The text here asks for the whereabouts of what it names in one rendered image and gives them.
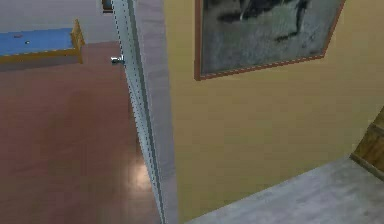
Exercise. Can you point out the brown wood cupboard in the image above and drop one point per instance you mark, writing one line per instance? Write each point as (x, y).
(372, 146)

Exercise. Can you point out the grey room door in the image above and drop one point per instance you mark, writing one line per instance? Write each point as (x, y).
(133, 66)

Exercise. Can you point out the blue bed with wood frame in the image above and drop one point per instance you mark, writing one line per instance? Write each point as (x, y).
(36, 41)

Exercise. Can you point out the small dark framed picture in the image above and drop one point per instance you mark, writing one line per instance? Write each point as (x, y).
(107, 5)

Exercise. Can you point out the silver door knob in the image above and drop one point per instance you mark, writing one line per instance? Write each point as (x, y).
(117, 60)

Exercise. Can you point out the grey picture in brown frame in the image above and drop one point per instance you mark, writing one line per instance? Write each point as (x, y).
(260, 33)

